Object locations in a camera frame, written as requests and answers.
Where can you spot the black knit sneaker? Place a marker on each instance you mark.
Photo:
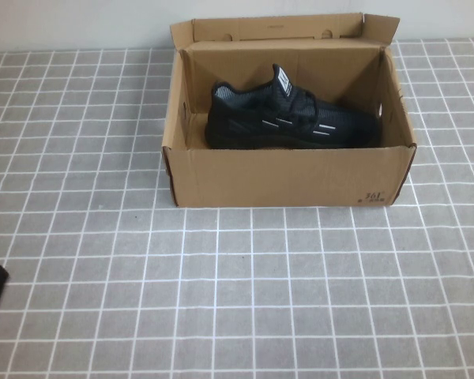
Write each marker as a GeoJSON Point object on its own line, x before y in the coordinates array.
{"type": "Point", "coordinates": [300, 130]}

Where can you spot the grey white-grid tablecloth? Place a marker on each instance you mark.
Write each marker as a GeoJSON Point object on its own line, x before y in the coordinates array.
{"type": "Point", "coordinates": [260, 296]}

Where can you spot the brown cardboard shoe box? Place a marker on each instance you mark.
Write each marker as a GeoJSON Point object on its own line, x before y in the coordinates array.
{"type": "Point", "coordinates": [292, 177]}

